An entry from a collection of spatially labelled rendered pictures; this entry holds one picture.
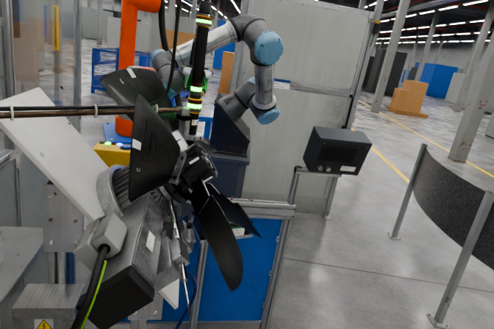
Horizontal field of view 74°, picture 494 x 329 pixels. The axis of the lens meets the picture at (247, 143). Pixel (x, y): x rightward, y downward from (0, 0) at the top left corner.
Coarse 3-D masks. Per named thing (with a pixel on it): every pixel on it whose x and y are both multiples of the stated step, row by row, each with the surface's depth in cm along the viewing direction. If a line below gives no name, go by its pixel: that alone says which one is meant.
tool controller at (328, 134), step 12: (312, 132) 153; (324, 132) 149; (336, 132) 151; (348, 132) 154; (360, 132) 156; (312, 144) 151; (324, 144) 146; (336, 144) 146; (348, 144) 147; (360, 144) 148; (372, 144) 150; (312, 156) 150; (324, 156) 150; (336, 156) 150; (348, 156) 151; (360, 156) 152; (312, 168) 153; (324, 168) 153; (336, 168) 154; (348, 168) 155; (360, 168) 157
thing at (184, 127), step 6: (180, 108) 97; (186, 108) 98; (180, 114) 98; (186, 114) 98; (180, 120) 101; (186, 120) 99; (180, 126) 101; (186, 126) 100; (180, 132) 102; (186, 132) 101; (198, 132) 107; (186, 138) 101; (192, 138) 101; (198, 138) 102
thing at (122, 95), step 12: (120, 72) 94; (144, 72) 101; (156, 72) 106; (108, 84) 89; (120, 84) 92; (132, 84) 95; (144, 84) 98; (156, 84) 102; (120, 96) 91; (132, 96) 94; (144, 96) 96; (156, 96) 99; (132, 108) 92; (132, 120) 92; (168, 120) 98
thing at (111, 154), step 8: (96, 144) 137; (104, 144) 138; (96, 152) 132; (104, 152) 133; (112, 152) 133; (120, 152) 134; (128, 152) 134; (104, 160) 134; (112, 160) 134; (120, 160) 135; (128, 160) 135
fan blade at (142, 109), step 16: (144, 112) 69; (144, 128) 69; (160, 128) 76; (144, 144) 68; (160, 144) 75; (176, 144) 84; (144, 160) 68; (160, 160) 76; (176, 160) 86; (144, 176) 69; (160, 176) 78; (144, 192) 71
